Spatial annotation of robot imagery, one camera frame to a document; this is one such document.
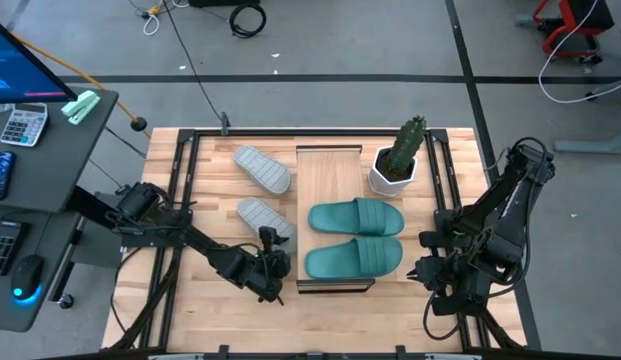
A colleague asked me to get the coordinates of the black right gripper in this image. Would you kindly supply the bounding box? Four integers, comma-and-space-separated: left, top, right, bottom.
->
407, 252, 474, 316

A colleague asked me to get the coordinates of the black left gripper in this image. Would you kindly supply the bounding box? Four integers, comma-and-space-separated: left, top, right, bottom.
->
229, 226, 293, 305

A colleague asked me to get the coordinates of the grey rubber slide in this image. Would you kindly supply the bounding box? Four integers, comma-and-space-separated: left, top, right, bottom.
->
236, 197, 297, 254
232, 145, 292, 196

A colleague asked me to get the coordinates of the green rubber slide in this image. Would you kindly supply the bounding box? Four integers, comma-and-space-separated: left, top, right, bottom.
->
307, 197, 406, 238
304, 236, 405, 280

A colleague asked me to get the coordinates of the white plant pot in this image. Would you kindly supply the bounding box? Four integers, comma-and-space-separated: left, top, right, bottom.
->
368, 145, 419, 198

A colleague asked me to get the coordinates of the grey desk foot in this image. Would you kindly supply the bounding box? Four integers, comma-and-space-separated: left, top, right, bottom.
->
553, 132, 621, 155

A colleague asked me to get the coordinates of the black desk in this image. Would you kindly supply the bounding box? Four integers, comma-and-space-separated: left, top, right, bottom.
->
0, 87, 120, 334

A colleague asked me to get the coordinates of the mint green stapler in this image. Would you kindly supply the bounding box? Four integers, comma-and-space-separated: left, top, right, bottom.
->
60, 89, 101, 126

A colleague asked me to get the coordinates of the black computer mouse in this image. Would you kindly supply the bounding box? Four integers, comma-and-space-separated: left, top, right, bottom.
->
10, 254, 45, 304

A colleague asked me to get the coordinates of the black keyboard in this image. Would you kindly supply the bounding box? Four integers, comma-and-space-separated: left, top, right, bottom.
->
0, 219, 24, 276

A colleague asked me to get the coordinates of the grey calculator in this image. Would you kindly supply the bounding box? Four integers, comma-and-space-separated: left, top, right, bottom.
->
0, 102, 50, 148

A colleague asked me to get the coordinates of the dark smartphone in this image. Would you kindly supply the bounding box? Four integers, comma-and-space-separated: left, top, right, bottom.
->
0, 151, 16, 203

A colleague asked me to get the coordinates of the red and black cart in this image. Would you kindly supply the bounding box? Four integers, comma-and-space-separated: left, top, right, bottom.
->
532, 0, 616, 65

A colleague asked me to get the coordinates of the desk computer monitor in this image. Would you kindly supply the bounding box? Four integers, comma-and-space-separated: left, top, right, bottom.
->
0, 14, 79, 105

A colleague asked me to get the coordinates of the wooden shelf with black frame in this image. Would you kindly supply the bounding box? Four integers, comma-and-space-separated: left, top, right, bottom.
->
294, 144, 377, 295

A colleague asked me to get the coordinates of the black aluminium table frame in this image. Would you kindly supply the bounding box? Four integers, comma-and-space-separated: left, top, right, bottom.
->
102, 127, 541, 360

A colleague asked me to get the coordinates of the yellow cable with black knob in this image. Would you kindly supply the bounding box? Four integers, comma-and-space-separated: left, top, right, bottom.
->
12, 33, 151, 139

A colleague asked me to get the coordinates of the thin black floor cable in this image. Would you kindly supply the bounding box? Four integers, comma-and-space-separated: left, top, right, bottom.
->
162, 0, 226, 126

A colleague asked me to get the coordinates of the coiled black cable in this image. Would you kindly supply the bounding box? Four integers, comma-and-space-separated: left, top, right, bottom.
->
228, 2, 267, 40

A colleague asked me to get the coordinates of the long white cable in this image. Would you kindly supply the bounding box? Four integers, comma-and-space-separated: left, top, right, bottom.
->
538, 0, 621, 105

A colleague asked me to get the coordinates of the short white cable loop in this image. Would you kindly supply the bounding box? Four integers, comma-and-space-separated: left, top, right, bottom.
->
142, 4, 162, 37

